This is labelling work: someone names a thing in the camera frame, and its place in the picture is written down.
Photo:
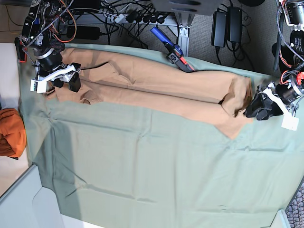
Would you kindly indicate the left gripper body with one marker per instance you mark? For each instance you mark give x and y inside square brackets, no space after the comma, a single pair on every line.
[290,94]

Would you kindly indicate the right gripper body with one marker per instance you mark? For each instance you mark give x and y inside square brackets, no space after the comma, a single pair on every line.
[49,61]

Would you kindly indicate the tan orange T-shirt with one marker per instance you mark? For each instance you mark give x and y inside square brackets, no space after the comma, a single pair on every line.
[218,98]

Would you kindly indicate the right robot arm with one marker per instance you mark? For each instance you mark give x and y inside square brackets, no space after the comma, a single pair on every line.
[40,33]

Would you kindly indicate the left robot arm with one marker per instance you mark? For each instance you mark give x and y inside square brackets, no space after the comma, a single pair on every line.
[288,51]

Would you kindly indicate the blue clamp at left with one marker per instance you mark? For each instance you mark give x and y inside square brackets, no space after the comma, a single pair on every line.
[25,37]

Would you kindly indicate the blue clamp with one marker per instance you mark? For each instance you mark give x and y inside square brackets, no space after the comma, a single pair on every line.
[175,53]
[25,37]

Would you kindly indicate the black power brick left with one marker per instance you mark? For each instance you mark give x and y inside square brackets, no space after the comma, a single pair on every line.
[84,32]

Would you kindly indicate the folded orange cloth pile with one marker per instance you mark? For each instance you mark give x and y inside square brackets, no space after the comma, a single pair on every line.
[13,138]

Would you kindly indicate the black power adapter pair left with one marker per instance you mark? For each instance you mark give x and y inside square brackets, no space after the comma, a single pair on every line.
[218,35]

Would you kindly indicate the black power adapter pair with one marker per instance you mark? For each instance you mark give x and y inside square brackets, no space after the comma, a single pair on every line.
[234,24]
[218,35]

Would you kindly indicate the green table cloth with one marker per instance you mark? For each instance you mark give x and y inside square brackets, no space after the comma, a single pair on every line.
[120,166]

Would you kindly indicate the black power adapter pair right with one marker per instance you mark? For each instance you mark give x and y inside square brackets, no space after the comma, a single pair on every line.
[234,24]

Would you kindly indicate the blue clamp at centre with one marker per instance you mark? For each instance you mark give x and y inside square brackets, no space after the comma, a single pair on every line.
[175,53]

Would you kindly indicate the white plastic bin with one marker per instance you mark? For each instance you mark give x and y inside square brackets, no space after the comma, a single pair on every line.
[27,204]

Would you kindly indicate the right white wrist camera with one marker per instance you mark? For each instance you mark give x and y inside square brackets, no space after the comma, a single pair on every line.
[38,86]

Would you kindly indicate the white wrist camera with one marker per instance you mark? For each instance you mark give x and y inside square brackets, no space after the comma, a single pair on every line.
[290,122]
[38,86]

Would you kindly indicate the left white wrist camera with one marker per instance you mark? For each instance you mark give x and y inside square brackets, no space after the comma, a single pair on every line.
[290,122]

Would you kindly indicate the aluminium frame bracket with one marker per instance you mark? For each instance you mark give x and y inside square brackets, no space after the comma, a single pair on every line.
[180,27]

